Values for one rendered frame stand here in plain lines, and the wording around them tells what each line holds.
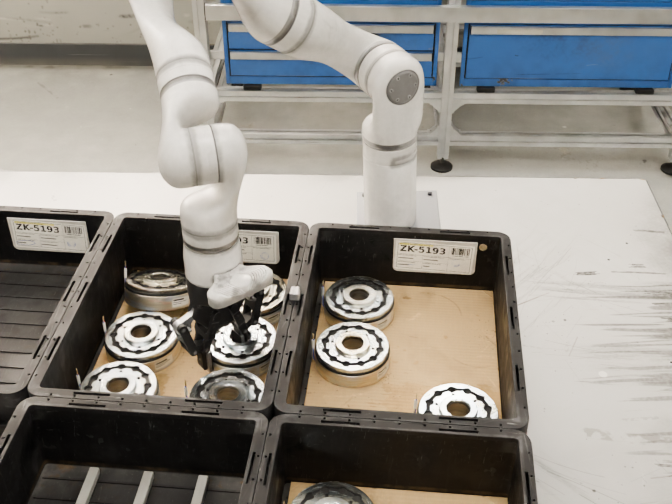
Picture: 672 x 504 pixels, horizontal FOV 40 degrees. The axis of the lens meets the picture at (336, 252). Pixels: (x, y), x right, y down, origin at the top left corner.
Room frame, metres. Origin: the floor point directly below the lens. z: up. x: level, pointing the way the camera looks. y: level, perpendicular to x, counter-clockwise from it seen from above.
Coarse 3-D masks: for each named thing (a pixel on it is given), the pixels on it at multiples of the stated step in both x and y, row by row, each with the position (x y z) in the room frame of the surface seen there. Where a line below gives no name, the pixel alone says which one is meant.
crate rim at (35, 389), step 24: (120, 216) 1.18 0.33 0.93; (144, 216) 1.18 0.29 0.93; (168, 216) 1.18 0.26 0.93; (96, 264) 1.05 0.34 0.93; (288, 288) 1.00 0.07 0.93; (72, 312) 0.95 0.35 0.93; (288, 312) 0.95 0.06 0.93; (48, 360) 0.85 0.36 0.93; (264, 384) 0.81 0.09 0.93; (216, 408) 0.77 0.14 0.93; (240, 408) 0.77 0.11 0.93; (264, 408) 0.77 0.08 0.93
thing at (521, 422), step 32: (320, 224) 1.15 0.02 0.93; (352, 224) 1.15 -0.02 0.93; (512, 256) 1.07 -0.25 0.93; (512, 288) 1.00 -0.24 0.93; (512, 320) 0.95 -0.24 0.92; (288, 352) 0.87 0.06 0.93; (512, 352) 0.87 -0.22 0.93; (288, 384) 0.81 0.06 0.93; (352, 416) 0.76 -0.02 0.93; (384, 416) 0.76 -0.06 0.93; (416, 416) 0.76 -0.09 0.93; (448, 416) 0.76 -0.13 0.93
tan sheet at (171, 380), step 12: (120, 312) 1.07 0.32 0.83; (132, 312) 1.07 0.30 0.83; (168, 312) 1.07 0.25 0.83; (180, 312) 1.07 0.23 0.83; (192, 324) 1.04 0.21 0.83; (276, 324) 1.04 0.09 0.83; (192, 336) 1.01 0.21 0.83; (180, 360) 0.96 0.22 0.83; (192, 360) 0.96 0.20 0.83; (156, 372) 0.94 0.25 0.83; (168, 372) 0.94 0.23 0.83; (180, 372) 0.94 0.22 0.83; (192, 372) 0.94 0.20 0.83; (204, 372) 0.94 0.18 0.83; (168, 384) 0.91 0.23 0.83; (180, 384) 0.91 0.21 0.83; (192, 384) 0.91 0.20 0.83; (180, 396) 0.89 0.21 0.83
